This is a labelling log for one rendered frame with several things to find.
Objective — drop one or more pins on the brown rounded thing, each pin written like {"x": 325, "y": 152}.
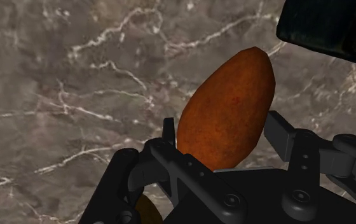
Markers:
{"x": 148, "y": 212}

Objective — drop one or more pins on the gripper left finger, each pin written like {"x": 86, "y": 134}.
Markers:
{"x": 120, "y": 186}

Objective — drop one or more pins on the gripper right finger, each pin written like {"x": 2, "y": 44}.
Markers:
{"x": 303, "y": 155}

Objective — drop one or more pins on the orange-brown oval fruit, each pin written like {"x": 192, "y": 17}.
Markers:
{"x": 227, "y": 108}

